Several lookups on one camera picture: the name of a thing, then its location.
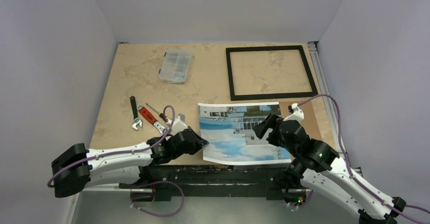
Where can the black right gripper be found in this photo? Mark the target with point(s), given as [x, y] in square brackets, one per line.
[269, 128]

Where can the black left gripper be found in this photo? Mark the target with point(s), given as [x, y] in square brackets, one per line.
[197, 145]

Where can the building and sky photo print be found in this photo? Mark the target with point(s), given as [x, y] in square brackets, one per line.
[229, 130]

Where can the black wooden picture frame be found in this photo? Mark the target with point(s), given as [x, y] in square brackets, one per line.
[269, 72]

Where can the yellow black flathead screwdriver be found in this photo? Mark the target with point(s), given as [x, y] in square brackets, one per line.
[160, 114]

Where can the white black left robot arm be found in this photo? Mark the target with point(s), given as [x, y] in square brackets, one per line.
[79, 167]

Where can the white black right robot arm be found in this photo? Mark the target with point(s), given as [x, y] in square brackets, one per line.
[319, 167]

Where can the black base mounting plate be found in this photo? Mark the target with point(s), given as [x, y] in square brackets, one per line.
[272, 182]

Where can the clear plastic screw organizer box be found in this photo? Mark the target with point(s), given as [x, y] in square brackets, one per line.
[175, 66]

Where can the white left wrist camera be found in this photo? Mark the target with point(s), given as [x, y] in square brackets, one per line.
[178, 124]

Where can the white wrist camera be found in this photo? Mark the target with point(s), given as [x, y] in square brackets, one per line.
[178, 124]
[296, 114]

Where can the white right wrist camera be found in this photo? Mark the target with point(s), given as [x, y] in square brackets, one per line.
[296, 114]

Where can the red handled adjustable wrench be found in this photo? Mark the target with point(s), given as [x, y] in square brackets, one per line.
[149, 117]

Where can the small black handled wrench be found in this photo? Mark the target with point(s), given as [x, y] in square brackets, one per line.
[137, 123]

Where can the aluminium rail right side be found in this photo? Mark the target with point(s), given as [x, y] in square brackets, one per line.
[331, 104]

